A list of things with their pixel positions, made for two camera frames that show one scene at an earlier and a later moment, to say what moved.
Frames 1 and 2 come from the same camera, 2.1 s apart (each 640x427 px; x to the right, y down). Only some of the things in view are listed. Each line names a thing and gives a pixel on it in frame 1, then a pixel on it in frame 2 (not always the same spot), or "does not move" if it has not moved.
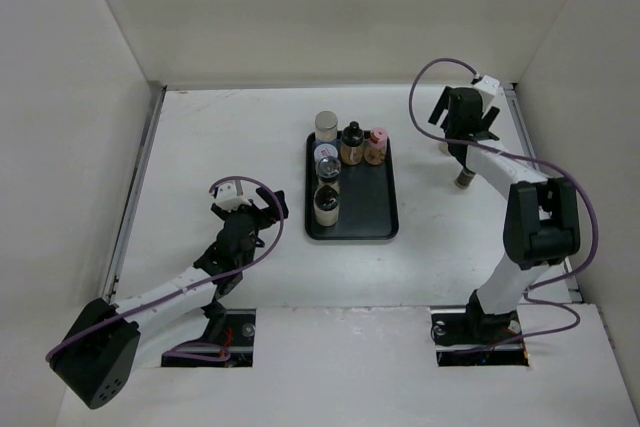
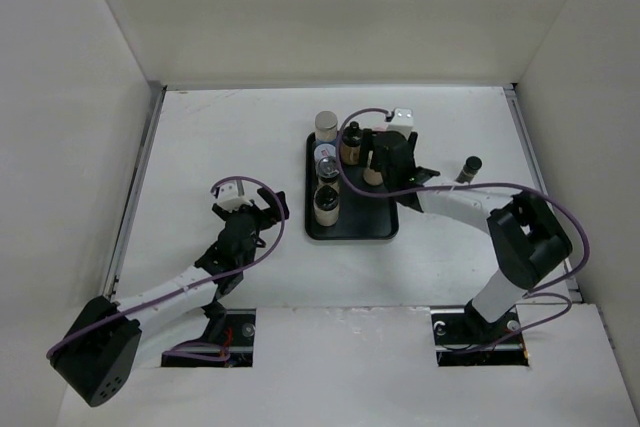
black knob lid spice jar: x=351 y=146 does not move
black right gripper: x=442 y=106 → x=367 y=144
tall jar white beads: x=326 y=126 does not move
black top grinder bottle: x=328 y=171 does not move
